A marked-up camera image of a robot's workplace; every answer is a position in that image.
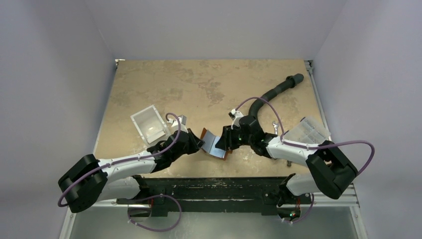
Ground brown leather card holder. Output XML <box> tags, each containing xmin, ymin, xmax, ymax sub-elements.
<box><xmin>200</xmin><ymin>128</ymin><xmax>231</xmax><ymax>161</ymax></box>

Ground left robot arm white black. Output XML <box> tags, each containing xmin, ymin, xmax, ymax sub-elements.
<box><xmin>57</xmin><ymin>129</ymin><xmax>205</xmax><ymax>213</ymax></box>

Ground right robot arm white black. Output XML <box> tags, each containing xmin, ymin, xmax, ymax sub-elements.
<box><xmin>215</xmin><ymin>116</ymin><xmax>358</xmax><ymax>203</ymax></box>

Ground small silver wrench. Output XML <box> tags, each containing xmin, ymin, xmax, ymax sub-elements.
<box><xmin>272</xmin><ymin>121</ymin><xmax>279</xmax><ymax>135</ymax></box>

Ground clear plastic bin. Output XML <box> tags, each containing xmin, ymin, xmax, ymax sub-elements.
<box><xmin>130</xmin><ymin>105</ymin><xmax>170</xmax><ymax>147</ymax></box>

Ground clear plastic screw organizer box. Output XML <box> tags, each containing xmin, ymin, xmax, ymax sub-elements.
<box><xmin>283</xmin><ymin>117</ymin><xmax>331</xmax><ymax>144</ymax></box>

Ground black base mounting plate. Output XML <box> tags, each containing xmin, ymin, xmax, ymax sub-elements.
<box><xmin>116</xmin><ymin>176</ymin><xmax>311</xmax><ymax>217</ymax></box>

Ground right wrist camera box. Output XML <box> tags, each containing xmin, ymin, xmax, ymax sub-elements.
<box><xmin>228</xmin><ymin>109</ymin><xmax>244</xmax><ymax>129</ymax></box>

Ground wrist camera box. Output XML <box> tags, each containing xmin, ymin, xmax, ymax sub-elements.
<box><xmin>228</xmin><ymin>109</ymin><xmax>244</xmax><ymax>129</ymax></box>
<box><xmin>167</xmin><ymin>115</ymin><xmax>187</xmax><ymax>127</ymax></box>

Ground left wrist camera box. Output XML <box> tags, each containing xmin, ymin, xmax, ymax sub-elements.
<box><xmin>167</xmin><ymin>115</ymin><xmax>187</xmax><ymax>127</ymax></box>

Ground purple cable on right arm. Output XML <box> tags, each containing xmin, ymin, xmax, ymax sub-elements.
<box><xmin>234</xmin><ymin>96</ymin><xmax>376</xmax><ymax>225</ymax></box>

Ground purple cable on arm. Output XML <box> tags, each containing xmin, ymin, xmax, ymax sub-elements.
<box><xmin>57</xmin><ymin>113</ymin><xmax>183</xmax><ymax>232</ymax></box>
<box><xmin>234</xmin><ymin>96</ymin><xmax>376</xmax><ymax>225</ymax></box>

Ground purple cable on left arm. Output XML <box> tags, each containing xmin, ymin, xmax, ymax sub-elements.
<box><xmin>57</xmin><ymin>113</ymin><xmax>183</xmax><ymax>232</ymax></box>

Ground dark grey corrugated hose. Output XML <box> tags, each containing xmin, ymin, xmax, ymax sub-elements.
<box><xmin>247</xmin><ymin>73</ymin><xmax>305</xmax><ymax>121</ymax></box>

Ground aluminium rail at table edge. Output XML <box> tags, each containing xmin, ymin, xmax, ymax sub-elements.
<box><xmin>304</xmin><ymin>60</ymin><xmax>329</xmax><ymax>130</ymax></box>

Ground aluminium front frame rail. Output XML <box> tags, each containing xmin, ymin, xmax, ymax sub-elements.
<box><xmin>67</xmin><ymin>184</ymin><xmax>360</xmax><ymax>208</ymax></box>

